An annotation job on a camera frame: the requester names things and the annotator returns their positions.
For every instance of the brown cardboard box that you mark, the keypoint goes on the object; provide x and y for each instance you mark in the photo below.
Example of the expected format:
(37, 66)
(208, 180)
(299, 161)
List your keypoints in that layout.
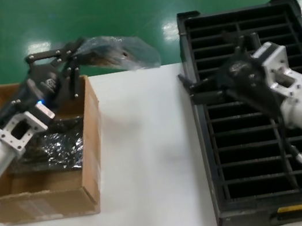
(52, 199)

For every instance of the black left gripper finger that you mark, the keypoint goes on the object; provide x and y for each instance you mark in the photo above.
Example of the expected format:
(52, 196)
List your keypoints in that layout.
(73, 77)
(53, 54)

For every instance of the black slotted plastic container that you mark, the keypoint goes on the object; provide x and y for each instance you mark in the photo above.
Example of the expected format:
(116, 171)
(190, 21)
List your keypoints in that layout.
(261, 140)

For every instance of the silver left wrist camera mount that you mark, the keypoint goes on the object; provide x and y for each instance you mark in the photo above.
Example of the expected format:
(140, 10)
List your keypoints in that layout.
(28, 128)

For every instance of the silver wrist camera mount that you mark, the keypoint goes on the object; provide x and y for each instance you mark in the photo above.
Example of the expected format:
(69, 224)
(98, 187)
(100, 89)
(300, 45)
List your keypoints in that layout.
(28, 128)
(280, 66)

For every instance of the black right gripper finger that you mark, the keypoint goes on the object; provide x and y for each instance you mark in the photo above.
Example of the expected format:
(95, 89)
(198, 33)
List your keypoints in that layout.
(247, 43)
(205, 88)

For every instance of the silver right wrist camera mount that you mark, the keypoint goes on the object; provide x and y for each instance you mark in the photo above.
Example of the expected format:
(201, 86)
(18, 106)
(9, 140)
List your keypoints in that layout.
(280, 66)

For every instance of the grey antistatic bag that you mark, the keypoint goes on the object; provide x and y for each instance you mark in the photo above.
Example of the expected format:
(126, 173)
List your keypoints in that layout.
(135, 54)

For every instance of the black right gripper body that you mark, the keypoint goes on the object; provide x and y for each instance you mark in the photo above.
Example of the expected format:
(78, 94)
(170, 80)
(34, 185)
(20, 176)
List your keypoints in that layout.
(248, 81)

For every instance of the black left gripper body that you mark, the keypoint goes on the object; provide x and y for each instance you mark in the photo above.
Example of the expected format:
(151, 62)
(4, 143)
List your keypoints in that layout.
(43, 85)

